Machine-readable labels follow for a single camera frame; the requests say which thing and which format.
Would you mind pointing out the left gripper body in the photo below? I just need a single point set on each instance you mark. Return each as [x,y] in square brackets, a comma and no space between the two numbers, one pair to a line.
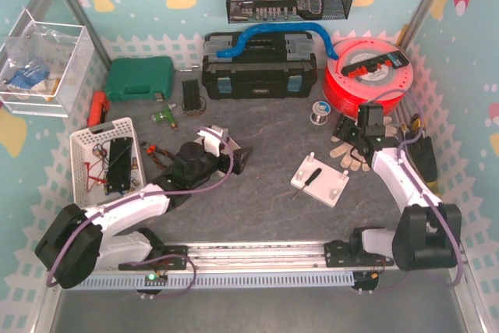
[228,157]

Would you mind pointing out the solder wire spool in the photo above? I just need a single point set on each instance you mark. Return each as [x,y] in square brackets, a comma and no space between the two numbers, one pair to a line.
[320,112]

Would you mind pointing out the red tubing spool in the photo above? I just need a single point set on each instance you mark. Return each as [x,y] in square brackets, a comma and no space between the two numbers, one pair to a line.
[345,94]

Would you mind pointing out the white perforated basket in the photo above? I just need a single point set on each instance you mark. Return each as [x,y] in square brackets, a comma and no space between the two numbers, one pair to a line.
[90,160]

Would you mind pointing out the green toy drill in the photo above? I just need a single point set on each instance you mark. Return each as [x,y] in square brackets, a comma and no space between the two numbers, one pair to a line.
[165,115]

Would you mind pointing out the orange black pliers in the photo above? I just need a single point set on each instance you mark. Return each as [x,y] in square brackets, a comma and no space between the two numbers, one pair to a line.
[153,151]

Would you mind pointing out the white peg board fixture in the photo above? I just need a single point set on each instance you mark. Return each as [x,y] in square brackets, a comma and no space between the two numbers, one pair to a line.
[327,187]

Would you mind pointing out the clear acrylic wall box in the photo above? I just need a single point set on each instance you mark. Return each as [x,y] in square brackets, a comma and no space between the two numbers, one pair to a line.
[66,49]

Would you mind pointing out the black rubber glove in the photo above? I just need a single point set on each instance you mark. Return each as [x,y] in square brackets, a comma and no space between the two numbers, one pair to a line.
[423,158]

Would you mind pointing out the beige work glove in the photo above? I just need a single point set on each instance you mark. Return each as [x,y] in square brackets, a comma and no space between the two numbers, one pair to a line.
[390,128]
[349,158]

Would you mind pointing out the blue white gloves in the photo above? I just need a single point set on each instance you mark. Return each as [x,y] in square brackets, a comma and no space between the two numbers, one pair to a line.
[30,77]

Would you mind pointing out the orange utility knife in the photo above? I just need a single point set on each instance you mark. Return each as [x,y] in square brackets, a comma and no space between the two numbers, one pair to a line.
[98,109]

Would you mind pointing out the black battery holder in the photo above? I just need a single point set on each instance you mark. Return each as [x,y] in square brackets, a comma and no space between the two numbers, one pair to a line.
[193,103]

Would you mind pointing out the yellow handled tool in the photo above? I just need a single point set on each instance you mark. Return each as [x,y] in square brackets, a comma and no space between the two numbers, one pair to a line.
[414,125]

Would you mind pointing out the black circuit board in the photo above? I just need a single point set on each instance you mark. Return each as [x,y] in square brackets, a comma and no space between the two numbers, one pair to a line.
[118,177]

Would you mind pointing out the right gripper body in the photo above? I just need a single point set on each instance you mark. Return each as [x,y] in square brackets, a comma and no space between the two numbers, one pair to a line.
[352,130]

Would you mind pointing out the green plastic case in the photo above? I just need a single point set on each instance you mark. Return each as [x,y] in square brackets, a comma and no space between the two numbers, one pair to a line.
[140,79]

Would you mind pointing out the black socket holder rail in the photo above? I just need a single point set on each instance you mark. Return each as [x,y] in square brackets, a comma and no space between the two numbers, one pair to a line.
[394,59]

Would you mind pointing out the black tool box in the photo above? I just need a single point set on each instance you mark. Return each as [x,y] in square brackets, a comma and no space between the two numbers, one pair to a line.
[277,65]

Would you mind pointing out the black handled screwdriver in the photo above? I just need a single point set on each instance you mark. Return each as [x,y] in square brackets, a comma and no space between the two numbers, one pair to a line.
[311,178]

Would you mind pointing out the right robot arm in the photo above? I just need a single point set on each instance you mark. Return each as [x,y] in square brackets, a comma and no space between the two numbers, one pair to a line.
[428,233]

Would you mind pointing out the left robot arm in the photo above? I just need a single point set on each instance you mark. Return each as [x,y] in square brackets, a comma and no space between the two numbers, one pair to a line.
[82,240]

